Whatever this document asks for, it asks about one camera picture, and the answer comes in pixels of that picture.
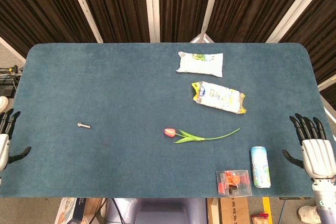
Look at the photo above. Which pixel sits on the printed white blue carton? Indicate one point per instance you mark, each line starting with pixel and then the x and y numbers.
pixel 69 211

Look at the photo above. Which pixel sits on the light blue drink can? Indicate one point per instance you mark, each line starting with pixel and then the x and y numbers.
pixel 260 167

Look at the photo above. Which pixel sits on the artificial pink tulip flower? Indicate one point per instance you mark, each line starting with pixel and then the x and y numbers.
pixel 189 137

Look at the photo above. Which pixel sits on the lavender robot base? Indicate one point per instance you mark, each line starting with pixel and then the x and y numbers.
pixel 157 212

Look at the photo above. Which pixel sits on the dark brown curtain panel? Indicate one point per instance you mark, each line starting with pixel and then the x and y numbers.
pixel 34 9
pixel 252 6
pixel 319 30
pixel 183 6
pixel 115 6

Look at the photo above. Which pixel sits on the brown cardboard box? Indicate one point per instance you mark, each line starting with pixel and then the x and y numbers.
pixel 231 211

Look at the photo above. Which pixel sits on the small metal bolt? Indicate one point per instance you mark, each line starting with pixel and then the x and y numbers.
pixel 84 125

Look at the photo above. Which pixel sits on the white snack pouch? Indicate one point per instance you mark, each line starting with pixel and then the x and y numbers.
pixel 200 64

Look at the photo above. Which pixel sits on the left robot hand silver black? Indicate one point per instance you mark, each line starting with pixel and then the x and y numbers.
pixel 3 148

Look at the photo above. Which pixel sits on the yellow white snack packet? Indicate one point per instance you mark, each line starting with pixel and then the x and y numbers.
pixel 219 97

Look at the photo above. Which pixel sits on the black table control panel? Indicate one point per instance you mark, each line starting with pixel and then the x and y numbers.
pixel 290 198

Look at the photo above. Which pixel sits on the clear box with orange parts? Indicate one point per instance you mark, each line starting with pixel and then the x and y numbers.
pixel 233 183

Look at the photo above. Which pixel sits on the red snack packet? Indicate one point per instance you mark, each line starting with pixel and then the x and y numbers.
pixel 260 219

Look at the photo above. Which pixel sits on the blue felt table cover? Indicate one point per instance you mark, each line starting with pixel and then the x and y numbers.
pixel 126 90

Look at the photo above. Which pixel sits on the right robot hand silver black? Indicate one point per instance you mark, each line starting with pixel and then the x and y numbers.
pixel 316 155

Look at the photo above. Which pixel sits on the white frame post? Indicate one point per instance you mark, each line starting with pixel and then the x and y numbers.
pixel 84 7
pixel 326 82
pixel 11 49
pixel 294 11
pixel 152 6
pixel 208 11

